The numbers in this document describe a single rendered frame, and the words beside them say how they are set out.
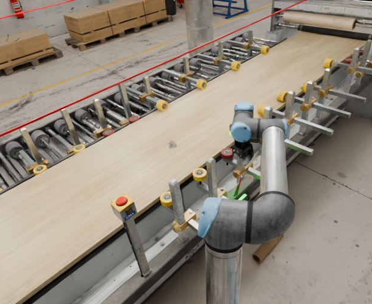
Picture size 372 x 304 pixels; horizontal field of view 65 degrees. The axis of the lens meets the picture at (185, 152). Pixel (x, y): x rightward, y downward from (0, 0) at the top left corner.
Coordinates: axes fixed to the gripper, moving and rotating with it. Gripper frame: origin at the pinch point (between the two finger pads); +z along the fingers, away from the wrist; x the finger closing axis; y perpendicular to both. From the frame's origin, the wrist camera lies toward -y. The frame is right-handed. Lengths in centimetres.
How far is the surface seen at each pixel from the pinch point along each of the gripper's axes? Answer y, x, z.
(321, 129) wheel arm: -58, 13, 4
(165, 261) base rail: 60, -5, 29
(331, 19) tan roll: -235, -68, -12
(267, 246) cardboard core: -21, 5, 92
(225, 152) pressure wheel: -8.3, -22.4, 8.1
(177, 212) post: 46.1, -5.9, 4.5
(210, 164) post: 21.2, -5.7, -9.9
